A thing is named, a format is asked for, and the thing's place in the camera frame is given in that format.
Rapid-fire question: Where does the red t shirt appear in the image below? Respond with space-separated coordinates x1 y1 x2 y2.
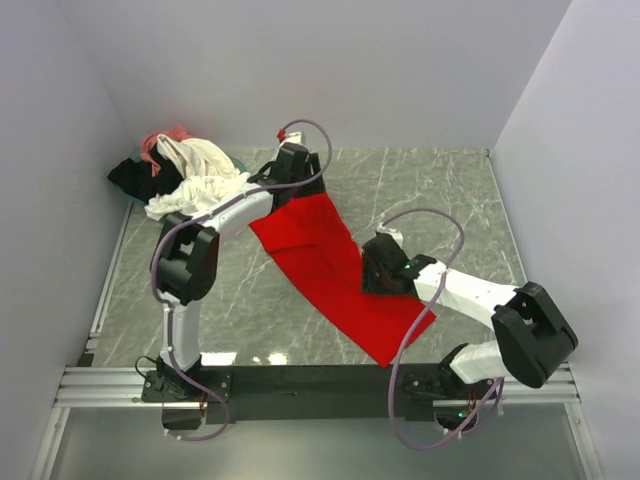
250 193 424 368

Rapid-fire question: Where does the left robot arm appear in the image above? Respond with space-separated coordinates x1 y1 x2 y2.
143 142 325 402

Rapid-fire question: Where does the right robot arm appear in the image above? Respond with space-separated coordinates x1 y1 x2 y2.
362 233 579 399

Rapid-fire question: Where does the white t shirt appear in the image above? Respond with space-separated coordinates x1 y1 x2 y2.
145 134 250 221

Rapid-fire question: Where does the pink t shirt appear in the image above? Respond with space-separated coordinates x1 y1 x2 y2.
139 125 192 164

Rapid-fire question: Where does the black base crossbar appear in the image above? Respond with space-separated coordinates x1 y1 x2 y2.
139 363 451 426

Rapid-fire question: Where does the teal laundry basket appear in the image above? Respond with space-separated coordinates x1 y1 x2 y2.
108 141 249 221

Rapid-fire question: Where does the black t shirt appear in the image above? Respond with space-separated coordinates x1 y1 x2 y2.
107 146 184 204

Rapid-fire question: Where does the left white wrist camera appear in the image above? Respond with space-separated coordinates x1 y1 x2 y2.
276 129 306 146

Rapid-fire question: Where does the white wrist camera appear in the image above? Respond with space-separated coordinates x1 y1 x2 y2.
376 223 404 248
276 129 306 146

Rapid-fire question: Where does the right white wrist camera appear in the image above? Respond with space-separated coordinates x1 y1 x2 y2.
376 223 404 248

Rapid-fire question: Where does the aluminium frame rail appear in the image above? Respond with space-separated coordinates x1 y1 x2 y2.
32 326 604 479

